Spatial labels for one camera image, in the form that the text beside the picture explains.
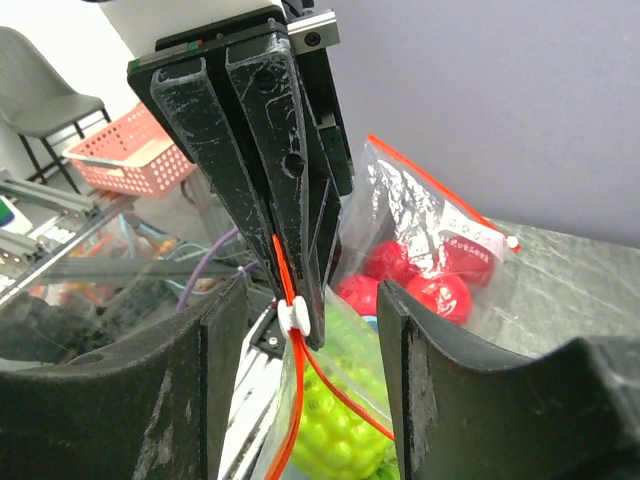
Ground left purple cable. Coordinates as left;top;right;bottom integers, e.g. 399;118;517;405
174;227;241;314

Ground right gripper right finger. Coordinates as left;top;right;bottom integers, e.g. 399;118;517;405
377;281;639;479

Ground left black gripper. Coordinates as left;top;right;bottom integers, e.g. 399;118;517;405
127;7;353;350

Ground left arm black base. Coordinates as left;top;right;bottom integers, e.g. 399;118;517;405
250;301;286;360

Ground small green cabbage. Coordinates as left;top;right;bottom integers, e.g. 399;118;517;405
291;372;394;479
322;296;384;391

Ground red tomato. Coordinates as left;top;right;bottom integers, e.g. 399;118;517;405
363;240;420;286

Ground clear orange-zip bag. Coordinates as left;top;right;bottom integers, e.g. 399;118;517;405
332;135;520;330
254;234;401;480

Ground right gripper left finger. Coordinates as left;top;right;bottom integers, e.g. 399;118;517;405
1;277;248;479

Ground pink plastic basket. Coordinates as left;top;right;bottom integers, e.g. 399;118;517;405
63;103;196;199

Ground black chair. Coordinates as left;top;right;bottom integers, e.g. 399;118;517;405
1;26;111;192

